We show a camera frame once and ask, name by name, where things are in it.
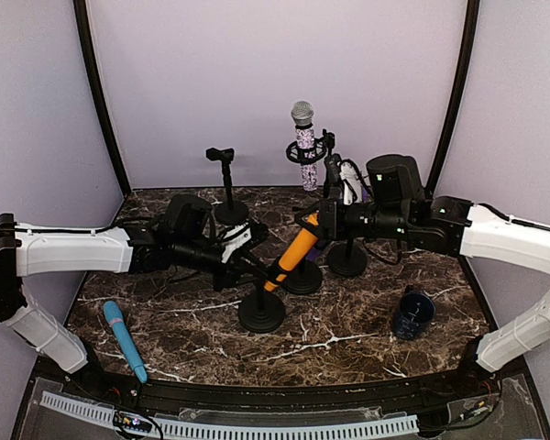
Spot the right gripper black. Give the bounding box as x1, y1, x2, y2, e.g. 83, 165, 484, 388
297, 195, 413, 238

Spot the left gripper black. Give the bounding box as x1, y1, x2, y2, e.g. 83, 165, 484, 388
172, 235, 266, 292

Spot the orange microphone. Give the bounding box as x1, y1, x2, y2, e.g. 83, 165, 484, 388
264, 228, 318, 292

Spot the black stand of orange microphone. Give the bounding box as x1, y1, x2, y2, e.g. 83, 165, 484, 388
237, 280, 286, 334

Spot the black stand of blue microphone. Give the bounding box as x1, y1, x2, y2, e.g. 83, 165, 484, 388
205, 148, 248, 226

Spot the blue microphone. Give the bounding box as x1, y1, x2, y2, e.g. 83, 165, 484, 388
104, 301, 149, 384

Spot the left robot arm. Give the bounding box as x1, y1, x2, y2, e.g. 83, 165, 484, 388
0, 194, 268, 400

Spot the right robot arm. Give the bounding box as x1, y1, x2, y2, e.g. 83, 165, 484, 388
295, 154, 550, 398

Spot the purple microphone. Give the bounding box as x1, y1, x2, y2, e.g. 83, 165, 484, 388
306, 239, 329, 261

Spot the black stand of pink microphone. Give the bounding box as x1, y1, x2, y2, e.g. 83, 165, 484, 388
326, 239, 368, 278

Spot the black stand of purple microphone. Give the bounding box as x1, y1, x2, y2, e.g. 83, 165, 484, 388
282, 258, 323, 295

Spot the silver glitter microphone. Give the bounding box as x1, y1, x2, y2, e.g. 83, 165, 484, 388
291, 101, 317, 192

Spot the dark blue mug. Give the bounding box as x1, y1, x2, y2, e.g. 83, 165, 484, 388
391, 285, 436, 341

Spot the small circuit board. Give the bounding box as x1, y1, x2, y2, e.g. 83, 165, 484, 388
113, 412, 153, 435

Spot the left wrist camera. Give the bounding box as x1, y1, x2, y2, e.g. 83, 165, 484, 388
218, 221, 269, 263

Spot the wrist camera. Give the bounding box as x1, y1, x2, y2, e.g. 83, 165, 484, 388
218, 221, 269, 263
323, 153, 365, 205

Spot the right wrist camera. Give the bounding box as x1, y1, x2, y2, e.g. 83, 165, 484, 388
323, 153, 365, 205

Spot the black tripod shock-mount stand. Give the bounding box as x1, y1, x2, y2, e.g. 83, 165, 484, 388
285, 129, 336, 166

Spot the white slotted cable duct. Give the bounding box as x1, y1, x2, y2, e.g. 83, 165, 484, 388
39, 391, 420, 439

